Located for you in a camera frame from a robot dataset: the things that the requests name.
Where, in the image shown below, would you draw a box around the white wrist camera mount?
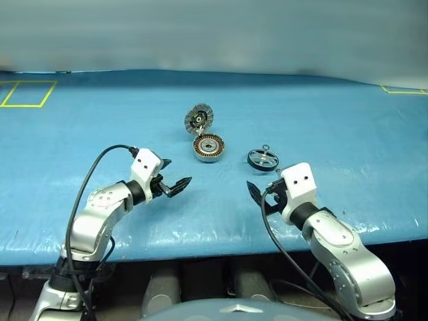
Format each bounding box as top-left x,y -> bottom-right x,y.
279,163 -> 318,224
130,148 -> 162,204

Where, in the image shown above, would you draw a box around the blue plastic table cover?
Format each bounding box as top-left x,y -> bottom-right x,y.
0,69 -> 428,267

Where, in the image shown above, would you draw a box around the grey rounded shape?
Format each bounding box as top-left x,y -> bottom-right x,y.
140,266 -> 182,318
233,268 -> 278,302

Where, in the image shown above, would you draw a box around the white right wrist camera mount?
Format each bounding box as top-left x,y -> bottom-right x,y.
279,163 -> 318,224

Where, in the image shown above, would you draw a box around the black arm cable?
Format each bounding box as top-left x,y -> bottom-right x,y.
261,179 -> 355,321
65,144 -> 138,321

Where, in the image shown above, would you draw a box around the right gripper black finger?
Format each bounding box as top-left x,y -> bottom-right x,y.
246,181 -> 265,205

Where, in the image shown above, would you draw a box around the silver round motor cover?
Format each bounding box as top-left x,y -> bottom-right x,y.
183,102 -> 214,136

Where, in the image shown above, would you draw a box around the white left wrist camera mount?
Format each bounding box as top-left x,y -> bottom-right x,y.
130,148 -> 162,204

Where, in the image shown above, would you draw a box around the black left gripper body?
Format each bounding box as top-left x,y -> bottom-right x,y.
146,163 -> 172,203

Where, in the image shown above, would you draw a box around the grey-blue robot torso dome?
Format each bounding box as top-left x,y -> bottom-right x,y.
142,298 -> 286,321

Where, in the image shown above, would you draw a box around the black rotor ring silver spokes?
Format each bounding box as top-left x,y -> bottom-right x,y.
247,144 -> 280,173

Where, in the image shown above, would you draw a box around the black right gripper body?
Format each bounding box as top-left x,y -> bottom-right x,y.
265,187 -> 289,215

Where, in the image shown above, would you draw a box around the yellow tape square outline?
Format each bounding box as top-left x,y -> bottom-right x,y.
0,80 -> 58,109

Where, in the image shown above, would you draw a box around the motor stator with copper windings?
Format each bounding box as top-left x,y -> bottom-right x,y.
192,132 -> 226,164

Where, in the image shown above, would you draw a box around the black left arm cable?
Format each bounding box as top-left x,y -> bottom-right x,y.
65,144 -> 138,321

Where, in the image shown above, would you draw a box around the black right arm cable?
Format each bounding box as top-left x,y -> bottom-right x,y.
261,179 -> 355,321

